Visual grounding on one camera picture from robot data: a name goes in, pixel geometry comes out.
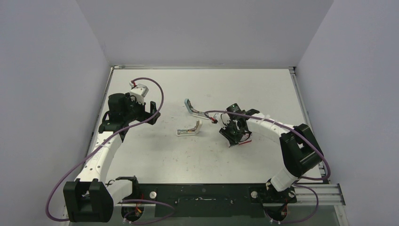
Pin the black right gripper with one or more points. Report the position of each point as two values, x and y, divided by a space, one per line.
235 132

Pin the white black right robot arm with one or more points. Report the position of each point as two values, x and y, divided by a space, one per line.
299 148

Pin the aluminium front rail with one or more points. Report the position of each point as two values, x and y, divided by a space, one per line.
217 194

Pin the red white staple box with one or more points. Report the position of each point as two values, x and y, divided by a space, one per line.
245 142

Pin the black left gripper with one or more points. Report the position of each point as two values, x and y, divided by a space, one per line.
145 115

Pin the light blue stapler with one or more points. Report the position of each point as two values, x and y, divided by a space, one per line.
193 112

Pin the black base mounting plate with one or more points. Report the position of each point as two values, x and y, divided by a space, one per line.
134 212

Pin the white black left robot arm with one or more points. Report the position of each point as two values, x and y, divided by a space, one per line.
111 133

